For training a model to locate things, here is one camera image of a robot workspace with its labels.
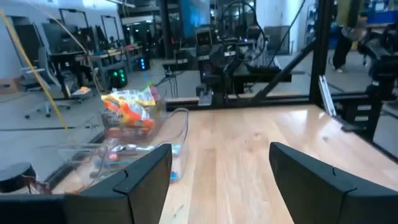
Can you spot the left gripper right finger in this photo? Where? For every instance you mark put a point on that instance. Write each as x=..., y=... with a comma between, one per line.
x=311, y=196

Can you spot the computer tower green lights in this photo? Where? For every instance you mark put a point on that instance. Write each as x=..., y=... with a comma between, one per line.
x=118, y=77

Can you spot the cardboard box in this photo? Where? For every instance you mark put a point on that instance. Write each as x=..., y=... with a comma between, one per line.
x=8, y=85

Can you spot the purple label spice jar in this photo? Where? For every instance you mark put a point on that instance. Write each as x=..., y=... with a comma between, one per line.
x=15, y=174

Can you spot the person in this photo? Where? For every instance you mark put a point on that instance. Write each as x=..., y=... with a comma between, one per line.
x=345, y=37

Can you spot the grey office chair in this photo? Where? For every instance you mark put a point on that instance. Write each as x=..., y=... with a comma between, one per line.
x=40, y=81

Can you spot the orange ramen packet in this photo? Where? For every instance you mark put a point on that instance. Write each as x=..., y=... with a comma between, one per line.
x=127, y=113

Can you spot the iridescent metal spoon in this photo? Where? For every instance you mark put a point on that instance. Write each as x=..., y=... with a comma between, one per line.
x=130, y=148

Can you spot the clear plastic bin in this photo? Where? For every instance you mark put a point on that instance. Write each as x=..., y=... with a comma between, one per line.
x=62, y=152
x=155, y=118
x=182, y=140

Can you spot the large display screen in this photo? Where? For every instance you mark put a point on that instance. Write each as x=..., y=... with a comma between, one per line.
x=194, y=15

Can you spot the aluminium bracket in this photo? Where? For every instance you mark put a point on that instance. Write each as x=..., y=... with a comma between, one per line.
x=327, y=96

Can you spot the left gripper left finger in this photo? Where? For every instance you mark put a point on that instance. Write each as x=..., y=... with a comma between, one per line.
x=140, y=196

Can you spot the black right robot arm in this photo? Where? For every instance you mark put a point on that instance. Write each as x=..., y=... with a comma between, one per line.
x=220, y=62

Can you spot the black monitor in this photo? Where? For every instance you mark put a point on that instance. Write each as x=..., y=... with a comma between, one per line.
x=59, y=37

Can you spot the red blue ramen packet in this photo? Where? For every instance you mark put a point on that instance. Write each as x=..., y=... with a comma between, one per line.
x=124, y=132

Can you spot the wooden office desk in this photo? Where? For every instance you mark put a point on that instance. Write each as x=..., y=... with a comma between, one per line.
x=102, y=57

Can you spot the computer tower blue lights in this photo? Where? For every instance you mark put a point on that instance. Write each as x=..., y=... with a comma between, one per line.
x=143, y=63

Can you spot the white-backed pink ramen packet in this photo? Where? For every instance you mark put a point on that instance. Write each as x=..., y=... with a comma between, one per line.
x=136, y=95

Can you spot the green ramen packet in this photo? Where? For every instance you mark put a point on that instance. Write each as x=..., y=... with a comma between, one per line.
x=146, y=86

